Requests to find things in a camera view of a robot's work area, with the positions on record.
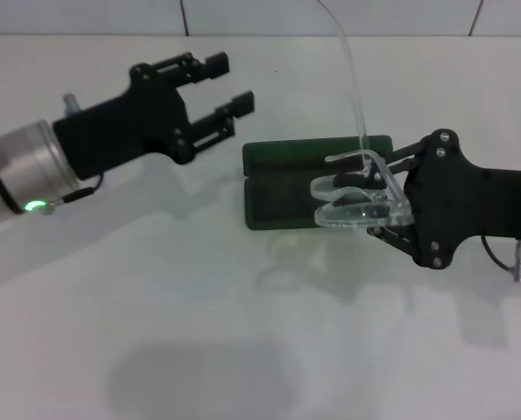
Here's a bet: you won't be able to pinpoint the green glasses case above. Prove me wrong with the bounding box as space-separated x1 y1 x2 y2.
241 134 395 232

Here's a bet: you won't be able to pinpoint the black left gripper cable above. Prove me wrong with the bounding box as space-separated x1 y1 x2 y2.
40 172 106 215

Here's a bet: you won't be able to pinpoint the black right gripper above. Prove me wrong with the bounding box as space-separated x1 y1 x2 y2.
333 129 521 270

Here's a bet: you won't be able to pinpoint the clear white glasses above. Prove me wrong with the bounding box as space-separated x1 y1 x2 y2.
307 0 415 231

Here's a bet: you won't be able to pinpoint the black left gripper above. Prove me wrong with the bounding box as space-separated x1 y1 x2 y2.
52 51 256 182

